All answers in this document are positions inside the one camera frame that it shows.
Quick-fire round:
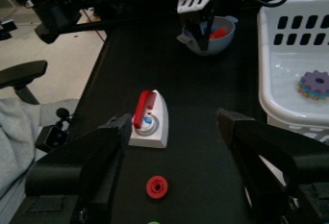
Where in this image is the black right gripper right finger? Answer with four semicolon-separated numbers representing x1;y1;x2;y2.
215;107;329;224

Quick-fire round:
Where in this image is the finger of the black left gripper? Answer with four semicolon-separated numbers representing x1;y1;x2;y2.
182;13;202;41
199;12;215;53

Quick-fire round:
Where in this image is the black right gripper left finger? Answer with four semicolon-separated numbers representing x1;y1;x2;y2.
24;112;134;224

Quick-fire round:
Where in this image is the light blue toy bowl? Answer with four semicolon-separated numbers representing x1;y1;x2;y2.
177;15;240;57

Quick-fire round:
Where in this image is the blue toy piece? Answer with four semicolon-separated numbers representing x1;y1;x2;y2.
199;20;218;35

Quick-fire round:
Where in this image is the red toy piece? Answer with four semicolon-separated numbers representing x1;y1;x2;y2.
209;27;229;40

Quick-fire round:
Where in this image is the small black microphone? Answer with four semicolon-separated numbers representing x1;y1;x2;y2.
55;107;72;130

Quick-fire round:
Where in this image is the white plastic laundry basket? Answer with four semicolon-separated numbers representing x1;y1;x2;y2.
256;0;329;145

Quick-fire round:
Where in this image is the purple toy gear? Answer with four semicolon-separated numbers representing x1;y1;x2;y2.
297;69;329;101

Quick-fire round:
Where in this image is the black chair armrest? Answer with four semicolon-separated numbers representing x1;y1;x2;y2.
0;60;50;106

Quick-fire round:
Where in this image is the small black camera box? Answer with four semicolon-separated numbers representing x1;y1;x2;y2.
34;124;71;154

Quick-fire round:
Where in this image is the white toy iron red handle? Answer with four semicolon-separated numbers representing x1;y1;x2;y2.
127;88;171;149

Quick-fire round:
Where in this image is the black frame bar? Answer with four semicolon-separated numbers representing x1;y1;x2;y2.
34;0;183;45

